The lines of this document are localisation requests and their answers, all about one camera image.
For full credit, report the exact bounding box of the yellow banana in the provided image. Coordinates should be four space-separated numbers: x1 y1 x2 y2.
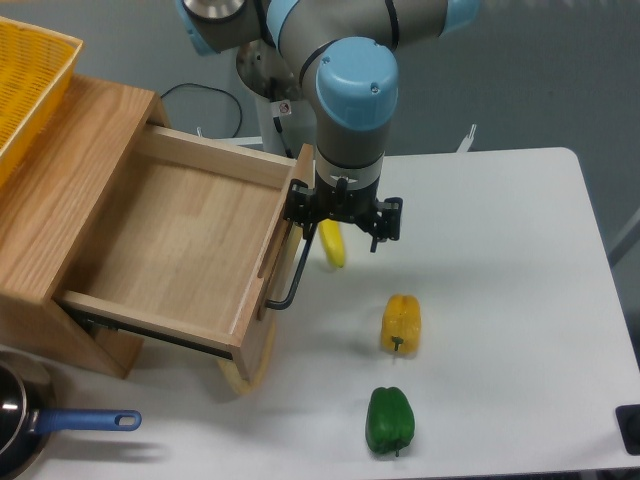
319 219 346 268

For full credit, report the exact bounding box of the green bell pepper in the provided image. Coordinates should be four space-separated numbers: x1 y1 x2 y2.
365 387 416 457

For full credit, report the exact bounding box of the black cable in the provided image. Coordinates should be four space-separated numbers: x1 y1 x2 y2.
159 82 244 139

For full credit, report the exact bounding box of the white metal base frame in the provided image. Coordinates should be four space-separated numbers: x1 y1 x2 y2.
221 124 477 153

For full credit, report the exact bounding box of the triangular bread slice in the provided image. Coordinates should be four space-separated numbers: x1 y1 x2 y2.
216 320 276 396

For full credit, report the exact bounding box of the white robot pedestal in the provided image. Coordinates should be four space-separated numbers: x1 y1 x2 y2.
235 42 321 157

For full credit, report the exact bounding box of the wooden drawer cabinet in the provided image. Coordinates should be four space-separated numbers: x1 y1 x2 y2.
1 75 169 378

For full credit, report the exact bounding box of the yellow bell pepper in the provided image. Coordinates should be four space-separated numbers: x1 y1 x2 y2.
380 294 422 355

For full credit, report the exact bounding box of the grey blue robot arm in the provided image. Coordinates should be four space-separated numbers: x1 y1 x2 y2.
178 1 480 244

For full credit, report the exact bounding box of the black corner object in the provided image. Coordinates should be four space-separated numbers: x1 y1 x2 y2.
615 404 640 456

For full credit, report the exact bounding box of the wooden top drawer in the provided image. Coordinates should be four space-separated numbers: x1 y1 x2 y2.
56 126 314 379

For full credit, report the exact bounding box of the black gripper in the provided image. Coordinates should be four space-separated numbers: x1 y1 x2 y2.
283 177 403 252

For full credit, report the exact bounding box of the yellow plastic basket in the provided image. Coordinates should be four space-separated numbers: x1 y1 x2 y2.
1 17 84 184

